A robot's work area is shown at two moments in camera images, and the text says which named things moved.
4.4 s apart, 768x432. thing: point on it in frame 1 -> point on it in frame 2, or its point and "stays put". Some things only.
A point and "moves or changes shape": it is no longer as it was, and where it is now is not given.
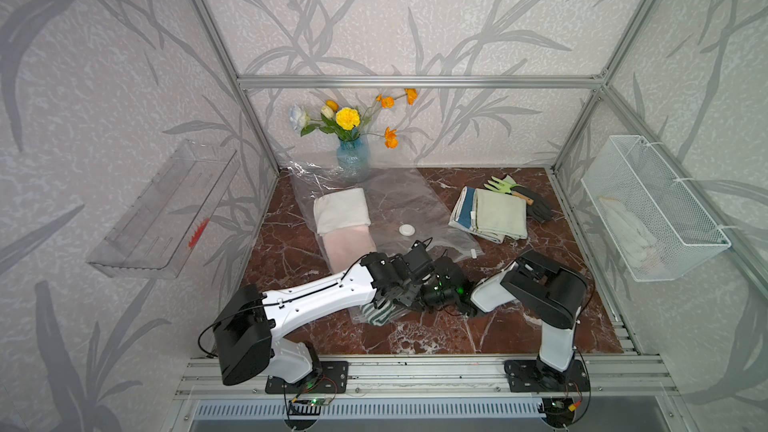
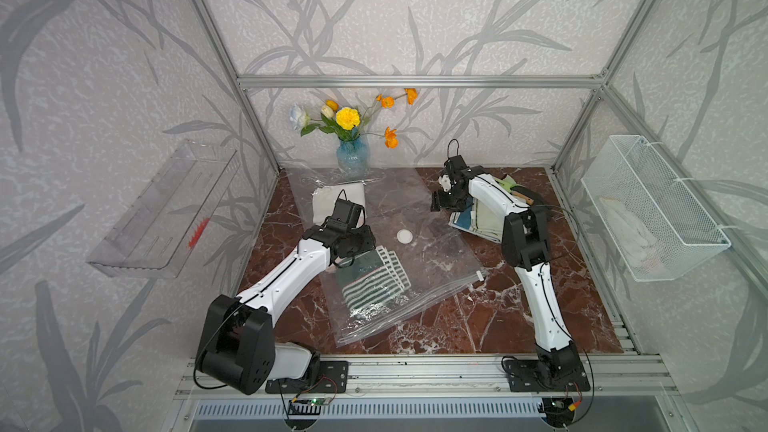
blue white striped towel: [465, 212] stays put
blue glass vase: [354, 158] stays put
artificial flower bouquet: [348, 124] stays put
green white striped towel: [377, 316] moves or changes shape
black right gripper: [421, 301] -> [437, 202]
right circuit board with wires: [557, 412] stays put
